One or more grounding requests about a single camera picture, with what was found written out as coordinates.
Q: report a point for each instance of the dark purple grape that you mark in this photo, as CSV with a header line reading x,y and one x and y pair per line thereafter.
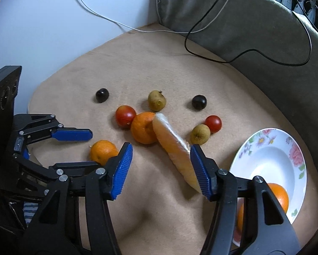
x,y
102,95
199,102

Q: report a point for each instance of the large red tomato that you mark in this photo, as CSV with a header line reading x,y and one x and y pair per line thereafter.
x,y
125,115

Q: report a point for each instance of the brownish green kiwi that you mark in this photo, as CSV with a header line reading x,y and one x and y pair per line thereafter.
x,y
157,100
200,134

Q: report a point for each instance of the large orange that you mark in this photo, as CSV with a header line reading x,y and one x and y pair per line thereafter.
x,y
279,194

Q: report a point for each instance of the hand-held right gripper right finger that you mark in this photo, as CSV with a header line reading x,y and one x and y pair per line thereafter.
x,y
199,170

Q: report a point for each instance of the small red tomato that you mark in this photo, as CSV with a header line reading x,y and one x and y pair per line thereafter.
x,y
214,123

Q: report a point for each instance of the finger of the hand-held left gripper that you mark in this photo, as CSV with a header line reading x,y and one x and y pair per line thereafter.
x,y
74,134
76,165

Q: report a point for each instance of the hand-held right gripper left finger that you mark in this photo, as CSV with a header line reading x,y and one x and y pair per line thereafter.
x,y
121,170

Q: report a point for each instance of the grey blanket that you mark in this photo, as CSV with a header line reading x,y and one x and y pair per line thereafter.
x,y
241,26

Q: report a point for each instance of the peeled pomelo segment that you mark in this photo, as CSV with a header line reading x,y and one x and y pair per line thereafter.
x,y
172,143

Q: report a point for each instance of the orange mandarin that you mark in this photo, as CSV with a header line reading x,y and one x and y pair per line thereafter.
x,y
142,128
103,151

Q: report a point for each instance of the white floral plate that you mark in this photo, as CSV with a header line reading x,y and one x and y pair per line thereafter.
x,y
270,159

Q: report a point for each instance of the tan cloth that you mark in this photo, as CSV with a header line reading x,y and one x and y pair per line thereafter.
x,y
148,217

